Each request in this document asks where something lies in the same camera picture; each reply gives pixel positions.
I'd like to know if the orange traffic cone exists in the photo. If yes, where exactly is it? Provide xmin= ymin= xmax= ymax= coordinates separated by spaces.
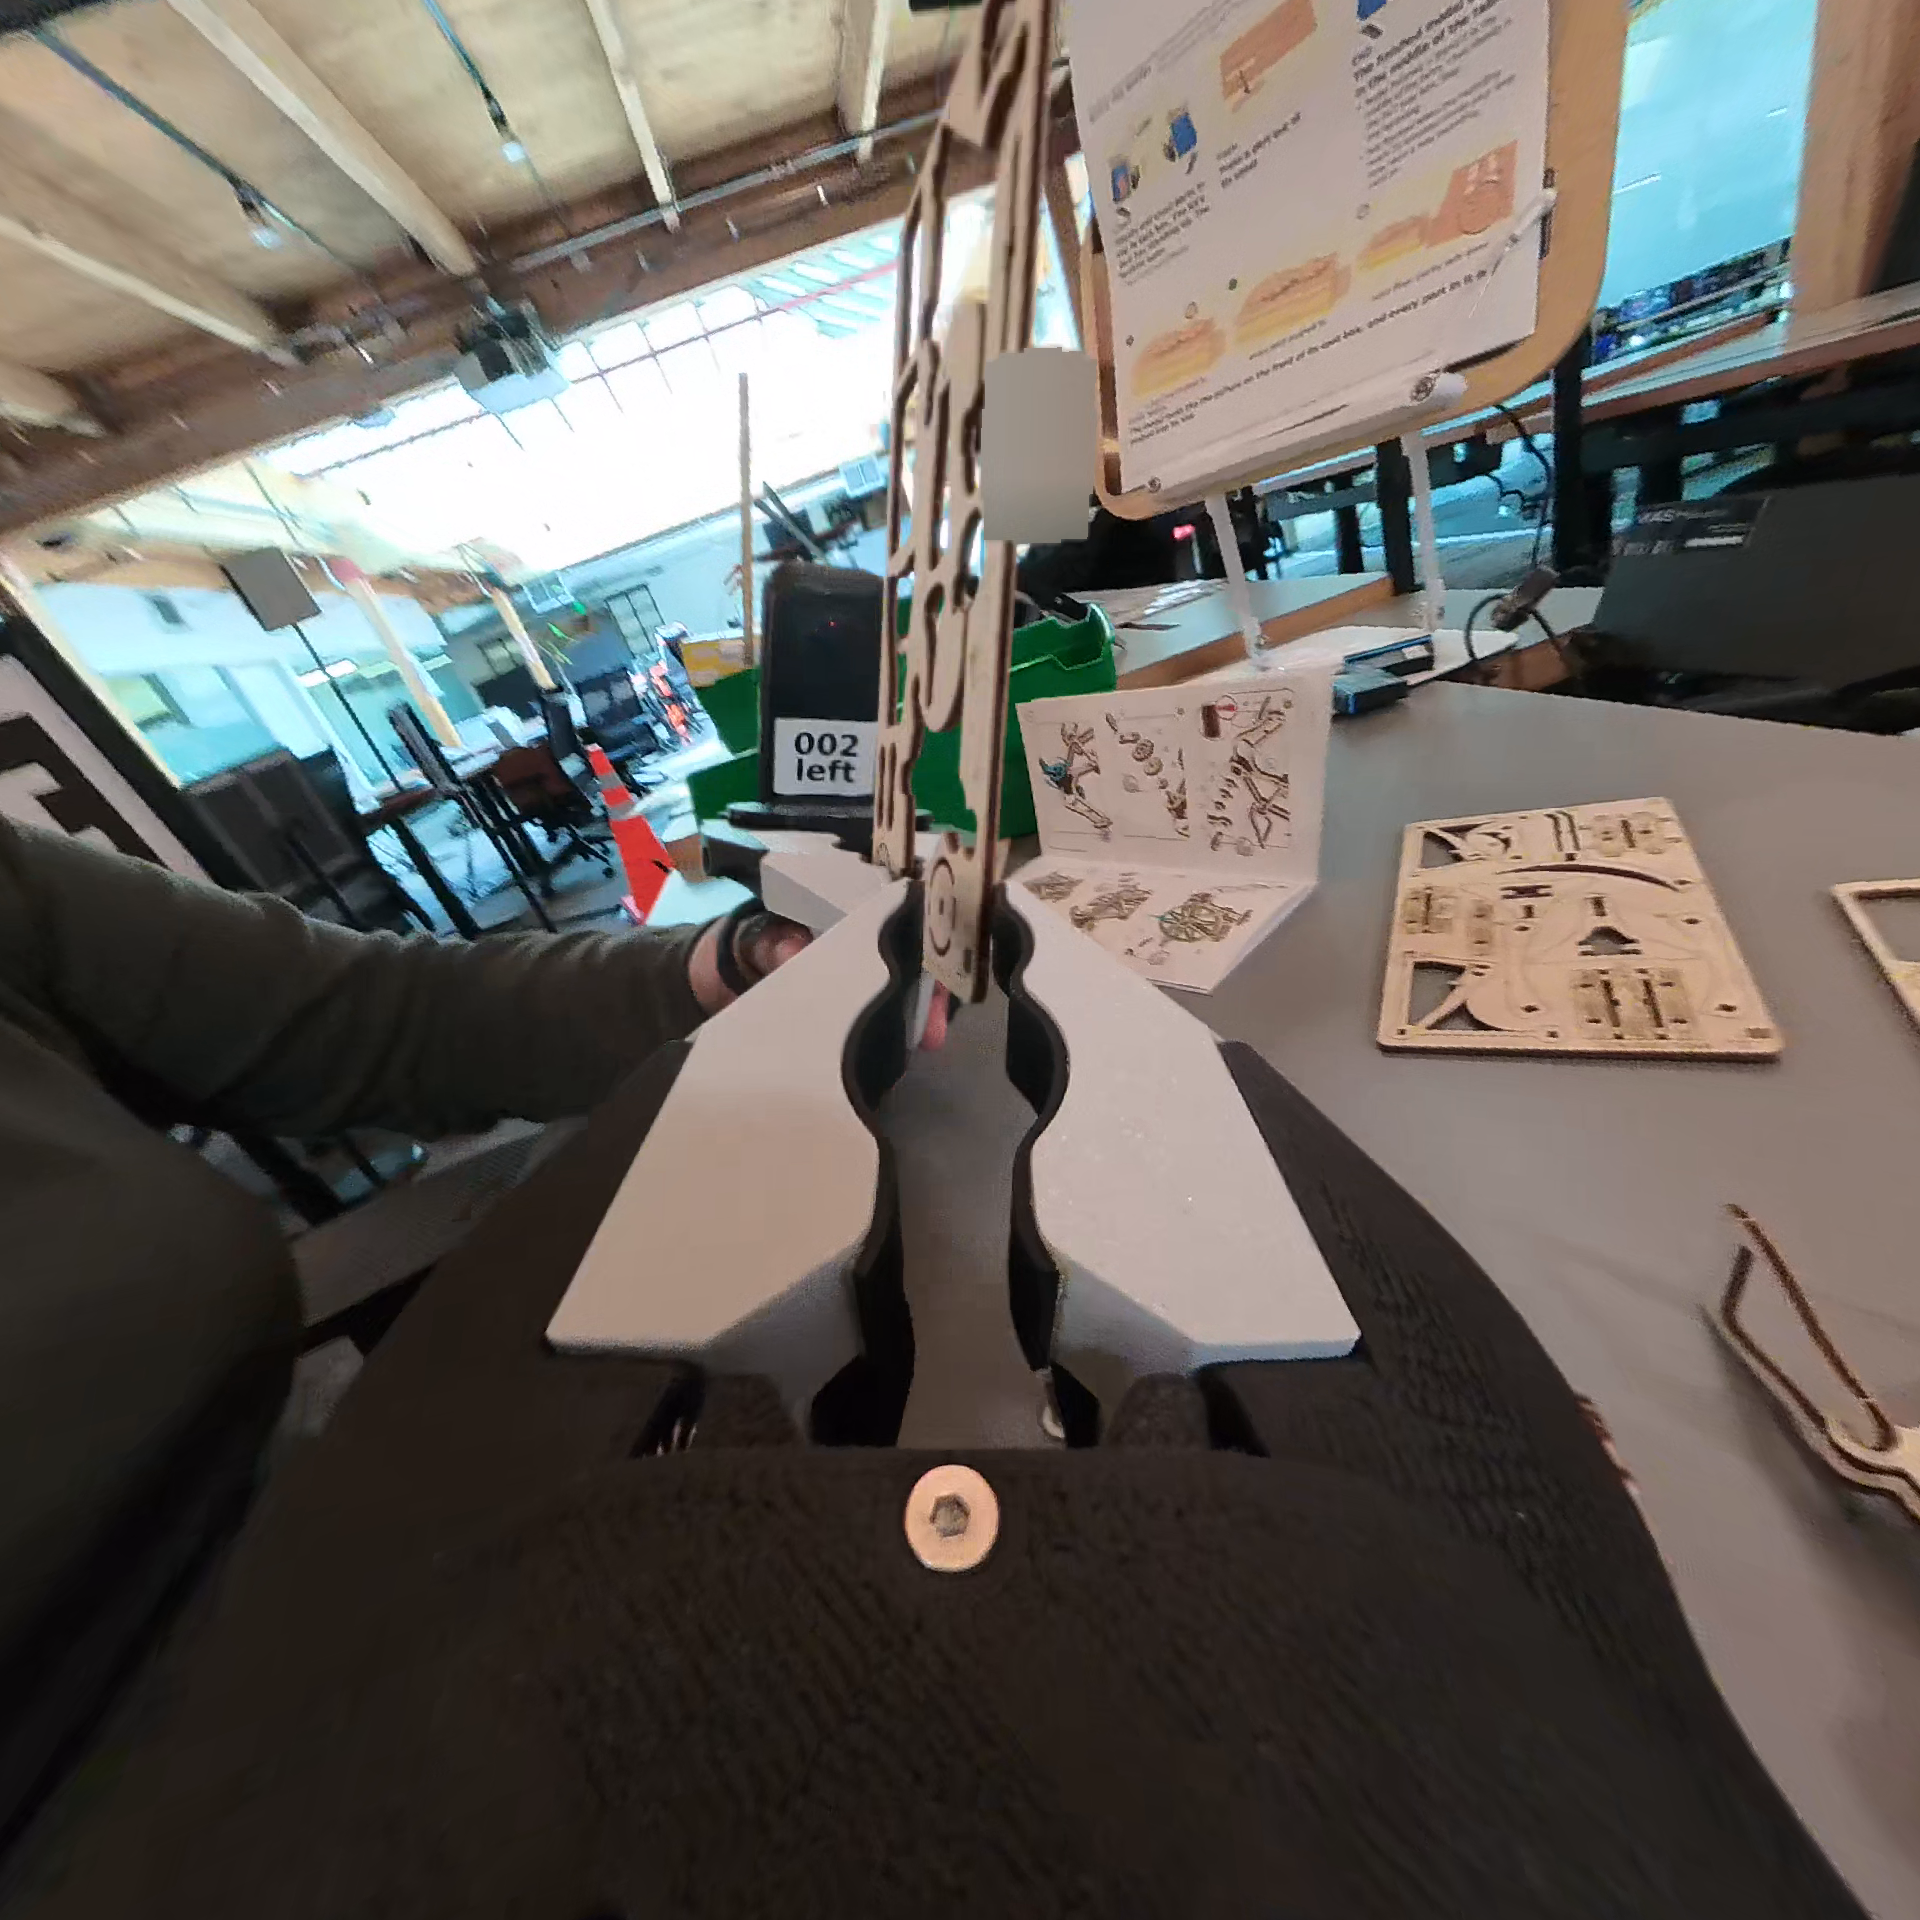
xmin=580 ymin=741 xmax=681 ymax=926

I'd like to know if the blue device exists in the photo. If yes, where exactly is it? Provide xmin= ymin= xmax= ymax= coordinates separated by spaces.
xmin=1327 ymin=632 xmax=1442 ymax=719

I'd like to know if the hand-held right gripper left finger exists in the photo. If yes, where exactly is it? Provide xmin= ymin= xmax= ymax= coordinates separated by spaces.
xmin=543 ymin=877 xmax=919 ymax=1448

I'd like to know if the wooden sheet frame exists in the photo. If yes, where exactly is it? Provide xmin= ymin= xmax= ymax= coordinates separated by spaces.
xmin=1831 ymin=880 xmax=1920 ymax=1037

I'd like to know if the instruction sheet on cork board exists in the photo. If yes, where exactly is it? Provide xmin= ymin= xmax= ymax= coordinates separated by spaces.
xmin=1055 ymin=0 xmax=1631 ymax=521

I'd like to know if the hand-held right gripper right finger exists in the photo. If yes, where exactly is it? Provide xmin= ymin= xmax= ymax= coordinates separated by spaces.
xmin=1001 ymin=880 xmax=1364 ymax=1448

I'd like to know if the ceiling mounted unit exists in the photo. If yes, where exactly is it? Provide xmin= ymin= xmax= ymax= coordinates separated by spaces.
xmin=455 ymin=304 xmax=575 ymax=416

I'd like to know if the printed instruction sheet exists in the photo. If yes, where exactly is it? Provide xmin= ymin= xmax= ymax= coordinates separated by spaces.
xmin=1063 ymin=0 xmax=1557 ymax=497

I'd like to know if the large wooden parts sheet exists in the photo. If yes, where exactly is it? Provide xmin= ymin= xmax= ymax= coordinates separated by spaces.
xmin=1375 ymin=795 xmax=1786 ymax=1065

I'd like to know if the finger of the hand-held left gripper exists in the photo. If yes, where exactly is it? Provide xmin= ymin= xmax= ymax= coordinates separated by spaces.
xmin=767 ymin=848 xmax=905 ymax=944

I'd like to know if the green plastic bin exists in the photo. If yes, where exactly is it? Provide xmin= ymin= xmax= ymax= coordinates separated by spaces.
xmin=688 ymin=593 xmax=1129 ymax=843

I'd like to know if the person's left hand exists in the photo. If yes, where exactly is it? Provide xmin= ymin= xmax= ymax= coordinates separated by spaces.
xmin=688 ymin=902 xmax=820 ymax=1039

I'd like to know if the hanging dark monitor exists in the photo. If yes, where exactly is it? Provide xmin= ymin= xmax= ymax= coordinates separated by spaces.
xmin=220 ymin=543 xmax=324 ymax=635

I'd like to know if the small wooden parts sheet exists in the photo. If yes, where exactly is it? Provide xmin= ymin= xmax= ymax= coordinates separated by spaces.
xmin=870 ymin=0 xmax=1061 ymax=1006

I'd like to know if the black laptop case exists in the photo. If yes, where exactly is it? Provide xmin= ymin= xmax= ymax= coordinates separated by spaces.
xmin=1585 ymin=492 xmax=1920 ymax=731

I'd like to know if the person's left arm, dark sleeve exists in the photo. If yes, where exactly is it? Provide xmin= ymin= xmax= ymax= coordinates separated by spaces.
xmin=0 ymin=1030 xmax=303 ymax=1848

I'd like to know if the partly assembled wooden model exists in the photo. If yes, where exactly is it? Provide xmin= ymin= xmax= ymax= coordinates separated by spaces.
xmin=1708 ymin=1203 xmax=1920 ymax=1520

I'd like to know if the folded instruction booklet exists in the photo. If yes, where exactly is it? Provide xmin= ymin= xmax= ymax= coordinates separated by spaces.
xmin=1014 ymin=665 xmax=1336 ymax=996

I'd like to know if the person's left forearm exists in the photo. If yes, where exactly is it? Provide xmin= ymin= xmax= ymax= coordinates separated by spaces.
xmin=0 ymin=813 xmax=718 ymax=1144

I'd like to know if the black and white sign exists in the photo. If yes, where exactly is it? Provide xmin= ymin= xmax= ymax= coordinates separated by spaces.
xmin=0 ymin=620 xmax=214 ymax=889

